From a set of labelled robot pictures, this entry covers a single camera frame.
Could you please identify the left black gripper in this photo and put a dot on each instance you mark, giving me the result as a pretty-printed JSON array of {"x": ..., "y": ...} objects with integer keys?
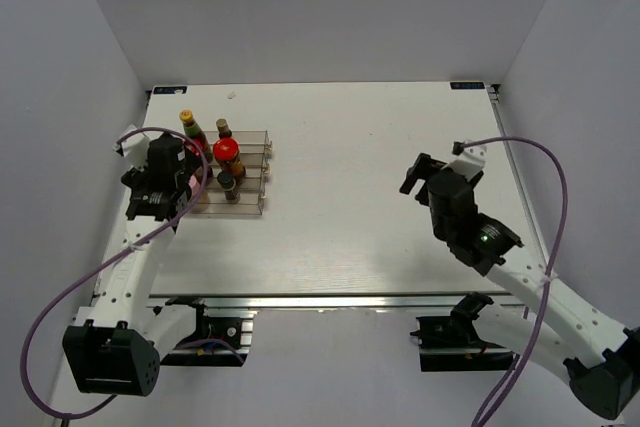
[{"x": 135, "y": 178}]

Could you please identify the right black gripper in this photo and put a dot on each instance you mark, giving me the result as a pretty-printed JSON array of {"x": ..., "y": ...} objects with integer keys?
[{"x": 421, "y": 169}]

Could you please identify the pink cap white bottle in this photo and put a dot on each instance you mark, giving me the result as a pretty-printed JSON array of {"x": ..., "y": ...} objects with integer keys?
[{"x": 197, "y": 188}]

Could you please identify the green bottle yellow cap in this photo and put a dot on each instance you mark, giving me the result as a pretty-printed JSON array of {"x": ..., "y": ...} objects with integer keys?
[{"x": 193, "y": 130}]

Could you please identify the small black cap jar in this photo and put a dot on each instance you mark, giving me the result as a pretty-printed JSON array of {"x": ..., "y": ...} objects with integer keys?
[{"x": 228, "y": 184}]

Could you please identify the red lid sauce jar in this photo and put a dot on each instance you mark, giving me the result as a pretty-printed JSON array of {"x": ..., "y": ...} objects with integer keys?
[
  {"x": 196, "y": 148},
  {"x": 226, "y": 152}
]

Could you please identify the small yellow bottle brown cap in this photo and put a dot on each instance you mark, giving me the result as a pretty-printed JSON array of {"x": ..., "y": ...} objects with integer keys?
[{"x": 224, "y": 130}]

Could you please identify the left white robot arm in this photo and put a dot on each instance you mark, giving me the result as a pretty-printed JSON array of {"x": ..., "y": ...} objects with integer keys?
[{"x": 119, "y": 348}]

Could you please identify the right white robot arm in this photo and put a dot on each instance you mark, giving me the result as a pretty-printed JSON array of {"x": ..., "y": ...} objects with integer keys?
[{"x": 596, "y": 356}]

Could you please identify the clear tiered acrylic rack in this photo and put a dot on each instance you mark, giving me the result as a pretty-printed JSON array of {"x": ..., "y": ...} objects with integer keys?
[{"x": 255, "y": 149}]

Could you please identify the left blue table label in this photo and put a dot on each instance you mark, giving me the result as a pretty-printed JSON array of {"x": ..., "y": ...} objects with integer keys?
[{"x": 169, "y": 90}]

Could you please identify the blue table label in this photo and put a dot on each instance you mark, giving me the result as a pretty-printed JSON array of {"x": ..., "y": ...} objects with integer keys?
[
  {"x": 467, "y": 85},
  {"x": 169, "y": 90}
]

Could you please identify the right blue table label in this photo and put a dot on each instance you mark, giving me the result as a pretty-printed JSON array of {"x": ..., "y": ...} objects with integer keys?
[{"x": 467, "y": 85}]

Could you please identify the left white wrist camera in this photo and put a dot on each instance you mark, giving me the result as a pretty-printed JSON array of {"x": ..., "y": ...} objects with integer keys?
[{"x": 134, "y": 149}]

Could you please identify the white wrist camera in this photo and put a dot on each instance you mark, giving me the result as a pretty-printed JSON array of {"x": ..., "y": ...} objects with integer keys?
[
  {"x": 467, "y": 161},
  {"x": 134, "y": 149}
]

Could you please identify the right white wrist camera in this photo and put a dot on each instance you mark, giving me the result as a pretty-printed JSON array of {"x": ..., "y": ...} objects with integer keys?
[{"x": 467, "y": 161}]

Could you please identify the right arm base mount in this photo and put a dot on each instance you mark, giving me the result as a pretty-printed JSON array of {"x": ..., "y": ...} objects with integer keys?
[{"x": 451, "y": 343}]

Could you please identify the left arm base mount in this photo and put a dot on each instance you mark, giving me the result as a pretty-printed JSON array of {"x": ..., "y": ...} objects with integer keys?
[{"x": 215, "y": 337}]

